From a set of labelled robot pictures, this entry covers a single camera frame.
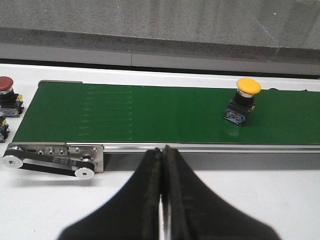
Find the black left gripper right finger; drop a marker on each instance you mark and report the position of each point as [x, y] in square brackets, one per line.
[191, 211]

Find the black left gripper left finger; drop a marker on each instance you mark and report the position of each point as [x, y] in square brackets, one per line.
[131, 214]

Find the yellow mushroom push button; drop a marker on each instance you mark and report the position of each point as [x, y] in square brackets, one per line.
[243, 102]

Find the black drive timing belt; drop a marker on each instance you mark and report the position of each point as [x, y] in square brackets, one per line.
[16, 157]

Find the steel conveyor end plate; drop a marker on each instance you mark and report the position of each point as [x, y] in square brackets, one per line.
[95, 154]

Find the green conveyor belt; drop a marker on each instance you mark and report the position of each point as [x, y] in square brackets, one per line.
[102, 113]

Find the red mushroom push button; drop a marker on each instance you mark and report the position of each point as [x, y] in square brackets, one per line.
[11, 103]

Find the aluminium conveyor side rail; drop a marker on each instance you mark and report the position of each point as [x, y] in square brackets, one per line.
[126, 147]

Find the push button switch block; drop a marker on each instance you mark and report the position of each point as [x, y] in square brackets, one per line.
[4, 129]

